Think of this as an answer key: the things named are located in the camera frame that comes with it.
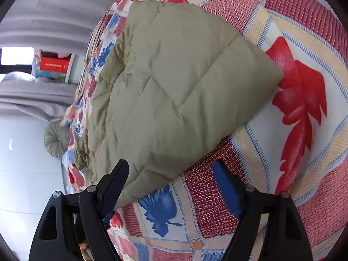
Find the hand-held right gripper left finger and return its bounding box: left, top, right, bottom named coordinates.
left=28, top=159, right=129, bottom=261

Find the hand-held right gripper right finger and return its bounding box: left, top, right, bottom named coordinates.
left=212, top=159, right=313, bottom=261

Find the khaki puffer jacket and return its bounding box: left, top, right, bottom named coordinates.
left=73, top=0, right=284, bottom=208

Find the round green pleated cushion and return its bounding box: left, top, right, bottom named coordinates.
left=44, top=120, right=72, bottom=159

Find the grey curtain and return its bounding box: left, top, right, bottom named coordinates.
left=0, top=0, right=131, bottom=52
left=0, top=83, right=78, bottom=123

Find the red box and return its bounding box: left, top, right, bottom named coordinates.
left=39, top=57, right=70, bottom=72

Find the leaf print patchwork quilt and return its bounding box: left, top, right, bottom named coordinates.
left=58, top=0, right=348, bottom=261

